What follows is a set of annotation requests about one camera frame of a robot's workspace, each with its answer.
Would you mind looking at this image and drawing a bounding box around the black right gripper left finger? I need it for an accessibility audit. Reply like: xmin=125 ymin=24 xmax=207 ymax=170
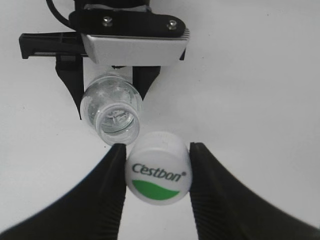
xmin=0 ymin=143 xmax=126 ymax=240

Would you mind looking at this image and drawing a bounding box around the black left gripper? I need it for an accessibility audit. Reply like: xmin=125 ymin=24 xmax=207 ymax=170
xmin=17 ymin=32 xmax=187 ymax=121

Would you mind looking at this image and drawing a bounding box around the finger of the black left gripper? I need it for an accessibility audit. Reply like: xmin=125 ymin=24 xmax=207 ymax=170
xmin=132 ymin=66 xmax=161 ymax=100

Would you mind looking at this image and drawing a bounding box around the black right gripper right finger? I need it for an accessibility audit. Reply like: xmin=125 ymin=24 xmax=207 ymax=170
xmin=189 ymin=142 xmax=320 ymax=240

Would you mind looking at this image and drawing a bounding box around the clear Cestbon water bottle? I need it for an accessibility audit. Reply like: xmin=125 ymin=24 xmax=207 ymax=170
xmin=80 ymin=72 xmax=143 ymax=146

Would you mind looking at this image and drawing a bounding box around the white green bottle cap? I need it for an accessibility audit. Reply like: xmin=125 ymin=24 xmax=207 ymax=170
xmin=125 ymin=131 xmax=193 ymax=206

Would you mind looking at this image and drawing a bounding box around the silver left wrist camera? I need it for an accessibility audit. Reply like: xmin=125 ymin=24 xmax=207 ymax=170
xmin=68 ymin=9 xmax=190 ymax=67

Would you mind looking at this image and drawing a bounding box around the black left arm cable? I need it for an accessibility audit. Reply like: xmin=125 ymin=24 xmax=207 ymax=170
xmin=45 ymin=0 xmax=76 ymax=27

